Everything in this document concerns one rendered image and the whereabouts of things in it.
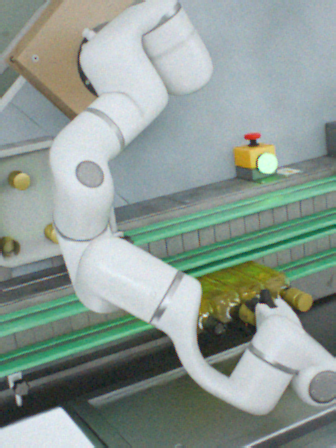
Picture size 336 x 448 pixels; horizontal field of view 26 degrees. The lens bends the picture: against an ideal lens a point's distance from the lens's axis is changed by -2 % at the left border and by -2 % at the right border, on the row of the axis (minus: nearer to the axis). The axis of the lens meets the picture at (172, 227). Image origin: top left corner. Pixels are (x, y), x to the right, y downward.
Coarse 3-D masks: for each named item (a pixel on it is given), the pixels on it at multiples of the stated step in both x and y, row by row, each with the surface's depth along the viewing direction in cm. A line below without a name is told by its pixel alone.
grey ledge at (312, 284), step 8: (320, 272) 171; (328, 272) 173; (296, 280) 168; (304, 280) 170; (312, 280) 171; (320, 280) 172; (328, 280) 173; (304, 288) 170; (312, 288) 171; (320, 288) 172; (328, 288) 174; (312, 296) 172; (320, 296) 173
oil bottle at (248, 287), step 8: (216, 272) 148; (224, 272) 147; (232, 272) 147; (240, 272) 146; (216, 280) 145; (224, 280) 143; (232, 280) 142; (240, 280) 142; (248, 280) 141; (256, 280) 140; (232, 288) 140; (240, 288) 138; (248, 288) 138; (256, 288) 138; (264, 288) 139; (240, 296) 138; (248, 296) 137
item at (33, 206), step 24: (48, 144) 139; (0, 168) 143; (24, 168) 145; (48, 168) 147; (0, 192) 144; (24, 192) 146; (48, 192) 148; (0, 216) 144; (24, 216) 147; (48, 216) 149; (24, 240) 148; (48, 240) 149; (0, 264) 139
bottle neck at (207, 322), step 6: (204, 318) 131; (210, 318) 130; (204, 324) 130; (210, 324) 129; (216, 324) 128; (222, 324) 129; (210, 330) 129; (216, 330) 130; (222, 330) 129; (216, 336) 128
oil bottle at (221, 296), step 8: (200, 280) 145; (208, 280) 144; (208, 288) 140; (216, 288) 139; (224, 288) 139; (208, 296) 137; (216, 296) 136; (224, 296) 135; (232, 296) 136; (216, 304) 135; (224, 304) 134; (240, 304) 136; (216, 312) 135; (224, 312) 135; (224, 320) 135; (232, 320) 136
